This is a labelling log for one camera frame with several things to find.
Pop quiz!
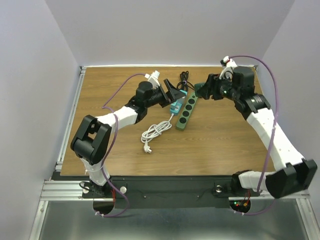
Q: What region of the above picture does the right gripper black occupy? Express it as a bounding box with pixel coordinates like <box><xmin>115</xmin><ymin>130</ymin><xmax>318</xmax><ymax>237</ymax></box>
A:
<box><xmin>196</xmin><ymin>72</ymin><xmax>240</xmax><ymax>102</ymax></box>

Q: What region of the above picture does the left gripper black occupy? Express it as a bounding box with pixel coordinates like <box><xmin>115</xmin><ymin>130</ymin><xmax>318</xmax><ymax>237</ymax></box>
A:
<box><xmin>145</xmin><ymin>79</ymin><xmax>186</xmax><ymax>109</ymax></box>

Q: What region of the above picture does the small teal cube adapter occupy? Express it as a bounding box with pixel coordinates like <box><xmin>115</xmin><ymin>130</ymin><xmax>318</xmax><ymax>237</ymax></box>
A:
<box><xmin>170</xmin><ymin>102</ymin><xmax>180</xmax><ymax>114</ymax></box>

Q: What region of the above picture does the blue usb socket strip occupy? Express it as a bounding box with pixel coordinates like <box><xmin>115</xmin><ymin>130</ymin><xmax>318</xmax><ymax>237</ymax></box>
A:
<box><xmin>170</xmin><ymin>90</ymin><xmax>188</xmax><ymax>116</ymax></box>

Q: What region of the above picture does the green power strip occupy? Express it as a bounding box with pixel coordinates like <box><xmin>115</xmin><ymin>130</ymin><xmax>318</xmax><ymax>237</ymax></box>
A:
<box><xmin>175</xmin><ymin>92</ymin><xmax>198</xmax><ymax>131</ymax></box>

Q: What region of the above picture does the dark green cube adapter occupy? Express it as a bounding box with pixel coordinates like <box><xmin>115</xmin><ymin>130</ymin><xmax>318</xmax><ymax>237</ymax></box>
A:
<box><xmin>194</xmin><ymin>82</ymin><xmax>205</xmax><ymax>98</ymax></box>

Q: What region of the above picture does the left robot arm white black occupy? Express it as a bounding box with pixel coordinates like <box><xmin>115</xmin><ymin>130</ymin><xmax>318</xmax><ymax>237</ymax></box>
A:
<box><xmin>70</xmin><ymin>79</ymin><xmax>185</xmax><ymax>197</ymax></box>

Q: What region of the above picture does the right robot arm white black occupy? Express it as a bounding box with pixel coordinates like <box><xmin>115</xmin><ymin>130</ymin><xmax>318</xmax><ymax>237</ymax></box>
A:
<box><xmin>194</xmin><ymin>66</ymin><xmax>318</xmax><ymax>199</ymax></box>

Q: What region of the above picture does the black power cord with plug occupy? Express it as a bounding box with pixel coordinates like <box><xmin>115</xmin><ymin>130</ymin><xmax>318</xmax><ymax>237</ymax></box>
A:
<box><xmin>176</xmin><ymin>71</ymin><xmax>196</xmax><ymax>91</ymax></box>

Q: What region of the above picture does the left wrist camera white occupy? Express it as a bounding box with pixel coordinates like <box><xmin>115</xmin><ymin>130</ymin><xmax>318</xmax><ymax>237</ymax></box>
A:
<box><xmin>144</xmin><ymin>70</ymin><xmax>160</xmax><ymax>88</ymax></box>

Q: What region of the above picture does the white cord of blue strip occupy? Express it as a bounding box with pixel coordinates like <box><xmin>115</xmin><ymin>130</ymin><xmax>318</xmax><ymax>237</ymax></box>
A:
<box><xmin>141</xmin><ymin>113</ymin><xmax>175</xmax><ymax>155</ymax></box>

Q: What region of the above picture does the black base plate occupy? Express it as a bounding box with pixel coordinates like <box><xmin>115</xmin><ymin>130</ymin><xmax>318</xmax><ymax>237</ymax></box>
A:
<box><xmin>79</xmin><ymin>175</ymin><xmax>259</xmax><ymax>212</ymax></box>

